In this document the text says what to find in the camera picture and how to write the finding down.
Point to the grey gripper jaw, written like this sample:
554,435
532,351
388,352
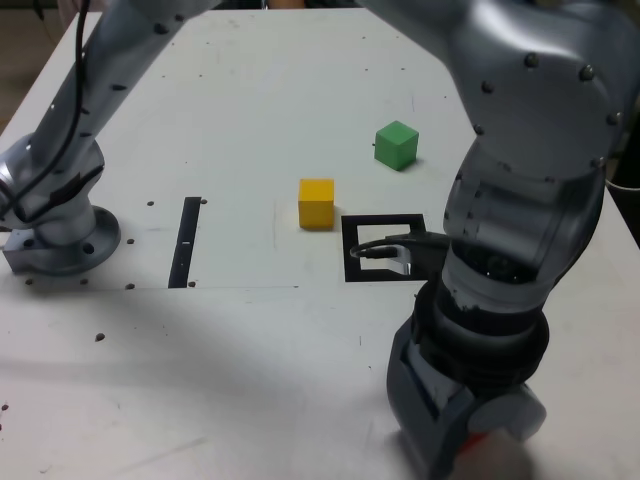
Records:
515,412
425,425

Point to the red cube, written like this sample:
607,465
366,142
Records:
475,441

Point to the yellow cube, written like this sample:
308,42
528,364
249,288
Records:
316,205

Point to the green cube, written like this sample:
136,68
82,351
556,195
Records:
396,145

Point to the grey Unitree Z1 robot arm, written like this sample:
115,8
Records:
525,125

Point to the black tape square outline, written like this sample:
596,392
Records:
350,272

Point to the black tape strip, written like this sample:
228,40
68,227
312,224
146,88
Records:
184,240

